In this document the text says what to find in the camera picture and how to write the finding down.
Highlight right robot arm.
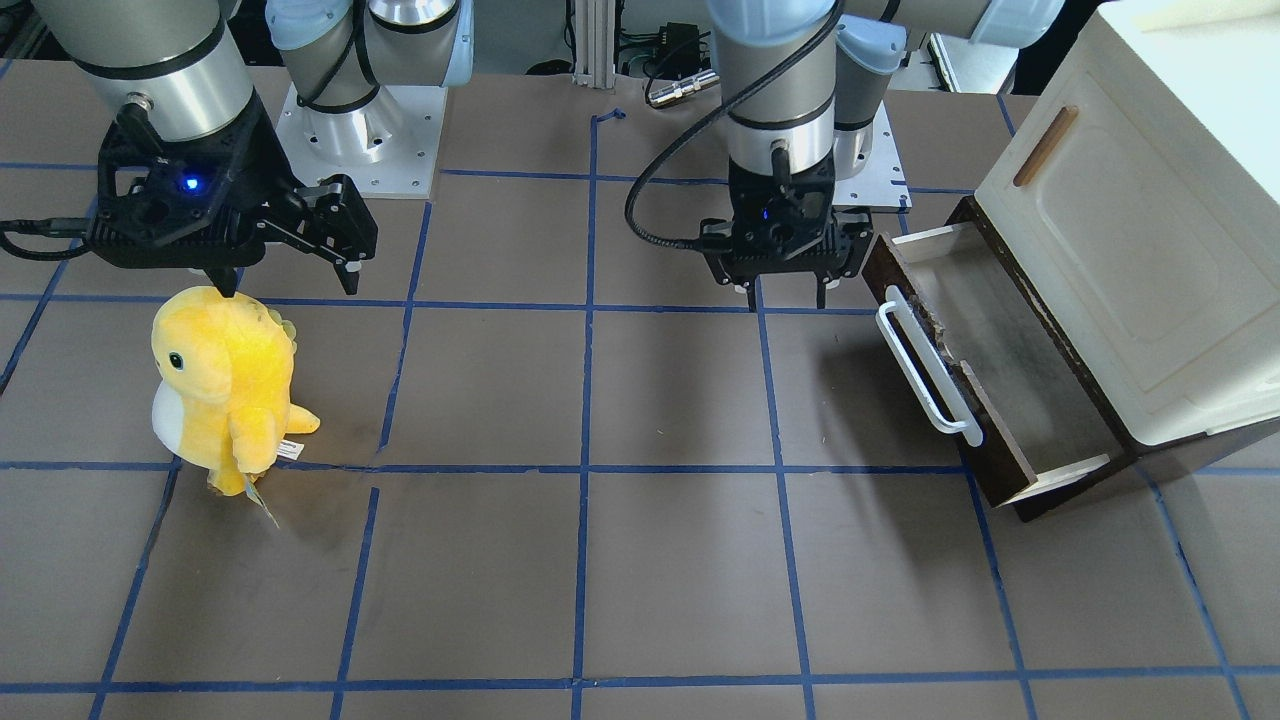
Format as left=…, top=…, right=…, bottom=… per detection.
left=32, top=1, right=474, bottom=297

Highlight blue yellow hang tag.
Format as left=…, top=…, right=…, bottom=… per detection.
left=244, top=480, right=280, bottom=529

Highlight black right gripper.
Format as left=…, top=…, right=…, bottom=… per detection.
left=84, top=95, right=378, bottom=299

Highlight aluminium frame post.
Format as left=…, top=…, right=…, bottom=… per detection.
left=571, top=0, right=620, bottom=92

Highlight yellow plush toy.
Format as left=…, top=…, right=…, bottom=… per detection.
left=150, top=286, right=320, bottom=496

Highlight white drawer handle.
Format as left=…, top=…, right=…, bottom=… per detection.
left=876, top=284, right=986, bottom=447

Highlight dark wooden drawer front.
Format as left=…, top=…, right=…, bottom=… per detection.
left=861, top=222, right=1114, bottom=509

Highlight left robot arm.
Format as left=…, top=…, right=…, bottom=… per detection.
left=696, top=1, right=1062, bottom=309

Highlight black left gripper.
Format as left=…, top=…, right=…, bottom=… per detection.
left=698, top=160, right=874, bottom=313

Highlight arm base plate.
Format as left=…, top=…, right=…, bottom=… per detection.
left=833, top=105, right=913, bottom=213
left=276, top=86, right=448, bottom=200

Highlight white drawer cabinet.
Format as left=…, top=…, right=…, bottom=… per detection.
left=975, top=1, right=1279, bottom=445

